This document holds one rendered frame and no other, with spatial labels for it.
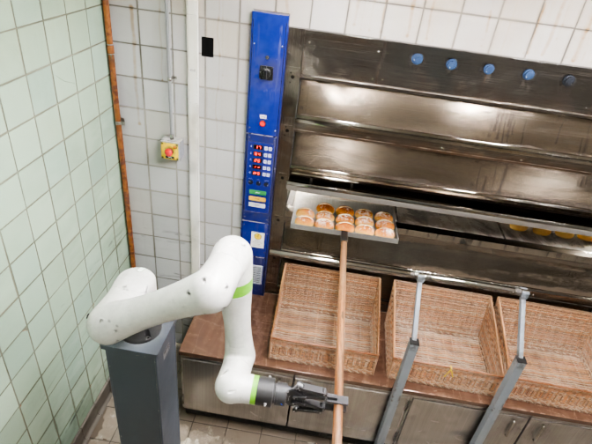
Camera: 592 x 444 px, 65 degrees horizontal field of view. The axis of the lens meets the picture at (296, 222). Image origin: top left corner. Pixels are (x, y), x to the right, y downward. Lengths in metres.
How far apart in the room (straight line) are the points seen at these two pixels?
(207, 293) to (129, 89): 1.45
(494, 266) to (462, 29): 1.27
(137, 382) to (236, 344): 0.45
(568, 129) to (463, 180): 0.50
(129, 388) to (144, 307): 0.59
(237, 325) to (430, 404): 1.38
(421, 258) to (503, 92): 0.95
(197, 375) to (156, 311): 1.33
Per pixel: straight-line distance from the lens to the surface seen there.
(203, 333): 2.63
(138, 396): 1.96
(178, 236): 2.78
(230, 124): 2.36
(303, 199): 2.62
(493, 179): 2.48
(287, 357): 2.49
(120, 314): 1.47
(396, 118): 2.27
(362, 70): 2.22
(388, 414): 2.61
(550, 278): 2.90
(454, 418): 2.75
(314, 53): 2.21
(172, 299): 1.33
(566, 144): 2.49
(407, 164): 2.37
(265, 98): 2.24
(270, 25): 2.17
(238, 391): 1.58
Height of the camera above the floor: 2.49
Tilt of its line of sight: 33 degrees down
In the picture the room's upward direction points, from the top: 7 degrees clockwise
